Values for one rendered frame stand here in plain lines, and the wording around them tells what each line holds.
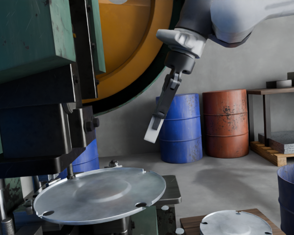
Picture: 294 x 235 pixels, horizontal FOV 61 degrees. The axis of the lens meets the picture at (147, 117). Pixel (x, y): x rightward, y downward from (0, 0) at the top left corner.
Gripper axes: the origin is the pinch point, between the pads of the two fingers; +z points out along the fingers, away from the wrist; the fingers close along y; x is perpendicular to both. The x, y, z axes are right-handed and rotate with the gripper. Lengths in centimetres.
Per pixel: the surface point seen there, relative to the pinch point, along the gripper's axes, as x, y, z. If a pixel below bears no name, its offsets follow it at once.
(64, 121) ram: 18.5, -16.5, 2.6
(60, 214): 12.7, -19.8, 18.9
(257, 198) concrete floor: -117, 135, 43
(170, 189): -6.8, -12.8, 9.5
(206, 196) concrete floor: -81, 147, 60
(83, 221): 8.1, -24.4, 15.9
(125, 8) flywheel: 21.9, 26.5, -32.6
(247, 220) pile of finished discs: -58, 40, 29
